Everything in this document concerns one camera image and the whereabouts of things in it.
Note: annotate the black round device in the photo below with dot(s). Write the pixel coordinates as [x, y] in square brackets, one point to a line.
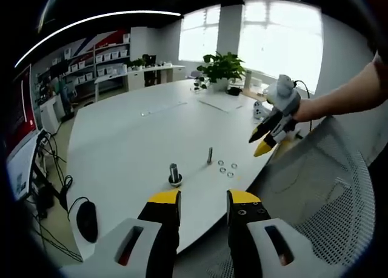
[234, 91]

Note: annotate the small threaded stud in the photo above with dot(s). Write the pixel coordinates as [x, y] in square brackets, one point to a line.
[209, 154]

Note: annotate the small green desk plant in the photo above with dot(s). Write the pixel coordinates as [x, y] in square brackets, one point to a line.
[138, 63]

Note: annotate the white low cabinet counter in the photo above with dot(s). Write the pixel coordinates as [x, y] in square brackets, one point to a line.
[163, 72]

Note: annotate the white paper sheet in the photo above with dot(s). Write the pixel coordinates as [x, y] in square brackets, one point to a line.
[221, 102]

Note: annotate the red screen monitor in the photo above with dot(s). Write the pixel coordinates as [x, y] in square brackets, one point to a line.
[21, 114]

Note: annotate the grey handheld controller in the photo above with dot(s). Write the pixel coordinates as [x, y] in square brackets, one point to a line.
[258, 110]

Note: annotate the black monitor on stand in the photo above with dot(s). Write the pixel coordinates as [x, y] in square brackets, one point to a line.
[59, 69]

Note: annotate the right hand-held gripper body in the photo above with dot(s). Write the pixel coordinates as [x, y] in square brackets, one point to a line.
[283, 96]

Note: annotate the white storage shelf unit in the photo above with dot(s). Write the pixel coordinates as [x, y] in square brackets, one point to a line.
[91, 63]

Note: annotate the white desk with legs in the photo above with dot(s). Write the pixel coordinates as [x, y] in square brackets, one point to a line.
[110, 78]

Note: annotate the white square cabinet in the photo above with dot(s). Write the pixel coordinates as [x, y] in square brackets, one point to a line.
[50, 114]

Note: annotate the large potted green plant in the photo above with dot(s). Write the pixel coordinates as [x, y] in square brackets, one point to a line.
[222, 67]

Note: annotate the rows of white storage bins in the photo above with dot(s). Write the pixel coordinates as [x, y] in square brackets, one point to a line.
[106, 56]

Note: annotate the large threaded stud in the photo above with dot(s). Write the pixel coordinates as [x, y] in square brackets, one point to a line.
[173, 170]

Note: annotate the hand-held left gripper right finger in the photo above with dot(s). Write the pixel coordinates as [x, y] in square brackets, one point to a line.
[248, 220]

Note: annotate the grey mesh office chair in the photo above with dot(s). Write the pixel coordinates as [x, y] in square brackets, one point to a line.
[318, 184]

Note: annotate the white cylindrical bottle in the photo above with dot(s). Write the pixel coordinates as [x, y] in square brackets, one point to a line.
[248, 78]

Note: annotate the glass bowl with plant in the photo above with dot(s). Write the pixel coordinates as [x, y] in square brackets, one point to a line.
[200, 84]

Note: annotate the person's right hand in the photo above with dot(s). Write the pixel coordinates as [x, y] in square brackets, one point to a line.
[307, 111]

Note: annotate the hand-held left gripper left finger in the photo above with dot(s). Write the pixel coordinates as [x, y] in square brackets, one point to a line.
[157, 226]

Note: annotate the ceiling light strip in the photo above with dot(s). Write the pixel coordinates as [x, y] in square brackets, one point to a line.
[91, 19]

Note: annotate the large steel washer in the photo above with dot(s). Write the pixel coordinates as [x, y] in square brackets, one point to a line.
[179, 181]
[180, 178]

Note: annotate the small black desk monitor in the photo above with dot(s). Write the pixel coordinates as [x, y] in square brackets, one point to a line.
[150, 60]

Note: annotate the black computer mouse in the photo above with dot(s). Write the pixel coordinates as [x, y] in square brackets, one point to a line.
[87, 220]

